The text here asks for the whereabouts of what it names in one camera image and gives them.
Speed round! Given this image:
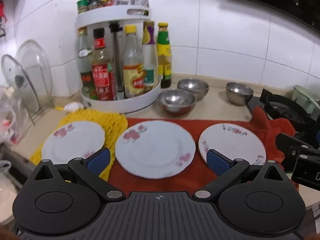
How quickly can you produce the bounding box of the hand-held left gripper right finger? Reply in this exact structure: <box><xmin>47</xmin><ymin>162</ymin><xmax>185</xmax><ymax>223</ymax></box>
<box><xmin>193</xmin><ymin>149</ymin><xmax>292</xmax><ymax>202</ymax></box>

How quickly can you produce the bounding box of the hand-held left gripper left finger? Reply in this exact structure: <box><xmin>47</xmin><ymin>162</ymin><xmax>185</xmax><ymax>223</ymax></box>
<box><xmin>26</xmin><ymin>147</ymin><xmax>125</xmax><ymax>202</ymax></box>

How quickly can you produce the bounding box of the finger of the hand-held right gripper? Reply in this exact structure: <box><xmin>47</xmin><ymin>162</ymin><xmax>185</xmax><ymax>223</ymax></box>
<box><xmin>275</xmin><ymin>132</ymin><xmax>316</xmax><ymax>172</ymax></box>

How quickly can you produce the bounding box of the white floral plate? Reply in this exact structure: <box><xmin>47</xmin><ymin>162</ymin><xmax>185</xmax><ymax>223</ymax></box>
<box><xmin>199</xmin><ymin>123</ymin><xmax>267</xmax><ymax>167</ymax></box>
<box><xmin>41</xmin><ymin>122</ymin><xmax>105</xmax><ymax>166</ymax></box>
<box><xmin>115</xmin><ymin>120</ymin><xmax>196</xmax><ymax>180</ymax></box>

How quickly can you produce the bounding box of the stainless steel bowl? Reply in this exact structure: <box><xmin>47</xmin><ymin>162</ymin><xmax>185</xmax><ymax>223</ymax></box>
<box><xmin>158</xmin><ymin>89</ymin><xmax>196</xmax><ymax>117</ymax></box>
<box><xmin>226</xmin><ymin>82</ymin><xmax>254</xmax><ymax>106</ymax></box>
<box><xmin>177</xmin><ymin>78</ymin><xmax>209</xmax><ymax>101</ymax></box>

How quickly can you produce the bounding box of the person's left forearm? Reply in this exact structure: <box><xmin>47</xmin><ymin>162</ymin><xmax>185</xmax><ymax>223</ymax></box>
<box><xmin>0</xmin><ymin>222</ymin><xmax>19</xmax><ymax>240</ymax></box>

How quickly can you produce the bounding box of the red cloth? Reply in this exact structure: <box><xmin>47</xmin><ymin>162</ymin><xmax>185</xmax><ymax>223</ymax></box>
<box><xmin>107</xmin><ymin>105</ymin><xmax>299</xmax><ymax>196</ymax></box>

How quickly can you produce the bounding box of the yellow chenille mat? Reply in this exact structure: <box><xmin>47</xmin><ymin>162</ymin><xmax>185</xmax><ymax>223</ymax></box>
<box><xmin>30</xmin><ymin>109</ymin><xmax>128</xmax><ymax>182</ymax></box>

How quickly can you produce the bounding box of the black gas stove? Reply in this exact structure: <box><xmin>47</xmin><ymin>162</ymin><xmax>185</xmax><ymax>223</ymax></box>
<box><xmin>246</xmin><ymin>89</ymin><xmax>320</xmax><ymax>143</ymax></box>

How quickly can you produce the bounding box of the pale green plastic pot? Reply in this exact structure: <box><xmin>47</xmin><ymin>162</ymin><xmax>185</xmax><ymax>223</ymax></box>
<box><xmin>292</xmin><ymin>85</ymin><xmax>320</xmax><ymax>115</ymax></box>

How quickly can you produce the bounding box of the small white object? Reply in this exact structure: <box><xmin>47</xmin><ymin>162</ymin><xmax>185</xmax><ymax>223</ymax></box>
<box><xmin>56</xmin><ymin>102</ymin><xmax>85</xmax><ymax>112</ymax></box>

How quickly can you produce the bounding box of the white two-tier spice rack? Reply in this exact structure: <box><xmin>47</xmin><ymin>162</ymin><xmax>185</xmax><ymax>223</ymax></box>
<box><xmin>74</xmin><ymin>6</ymin><xmax>162</xmax><ymax>115</ymax></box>

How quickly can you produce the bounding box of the red label soy sauce bottle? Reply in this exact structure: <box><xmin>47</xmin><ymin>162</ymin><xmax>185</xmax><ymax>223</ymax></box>
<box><xmin>90</xmin><ymin>28</ymin><xmax>117</xmax><ymax>101</ymax></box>

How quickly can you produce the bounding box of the yellow cap vinegar bottle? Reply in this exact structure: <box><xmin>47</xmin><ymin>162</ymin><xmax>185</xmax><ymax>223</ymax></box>
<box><xmin>122</xmin><ymin>25</ymin><xmax>146</xmax><ymax>98</ymax></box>

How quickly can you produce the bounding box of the clear plastic bag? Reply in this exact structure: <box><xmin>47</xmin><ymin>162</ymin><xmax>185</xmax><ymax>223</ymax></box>
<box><xmin>0</xmin><ymin>85</ymin><xmax>28</xmax><ymax>147</ymax></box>

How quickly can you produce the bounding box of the purple label clear bottle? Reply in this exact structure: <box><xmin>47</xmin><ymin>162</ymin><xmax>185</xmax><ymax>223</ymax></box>
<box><xmin>141</xmin><ymin>21</ymin><xmax>160</xmax><ymax>86</ymax></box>

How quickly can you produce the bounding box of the glass pot lid black knob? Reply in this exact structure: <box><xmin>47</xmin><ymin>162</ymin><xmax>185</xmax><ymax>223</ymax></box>
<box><xmin>1</xmin><ymin>54</ymin><xmax>38</xmax><ymax>114</ymax></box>

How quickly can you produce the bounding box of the green label oil bottle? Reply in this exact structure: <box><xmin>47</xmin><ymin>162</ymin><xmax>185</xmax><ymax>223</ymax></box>
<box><xmin>156</xmin><ymin>22</ymin><xmax>173</xmax><ymax>89</ymax></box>

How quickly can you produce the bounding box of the green lid spice jar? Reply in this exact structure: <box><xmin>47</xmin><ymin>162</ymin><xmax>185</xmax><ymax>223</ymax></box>
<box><xmin>76</xmin><ymin>0</ymin><xmax>89</xmax><ymax>15</ymax></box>

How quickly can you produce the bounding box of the red peeler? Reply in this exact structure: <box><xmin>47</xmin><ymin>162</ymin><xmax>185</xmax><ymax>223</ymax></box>
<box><xmin>0</xmin><ymin>0</ymin><xmax>7</xmax><ymax>38</ymax></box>

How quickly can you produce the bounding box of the wire lid rack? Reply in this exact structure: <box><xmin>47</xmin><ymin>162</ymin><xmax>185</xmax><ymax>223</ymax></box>
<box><xmin>24</xmin><ymin>90</ymin><xmax>56</xmax><ymax>126</ymax></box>

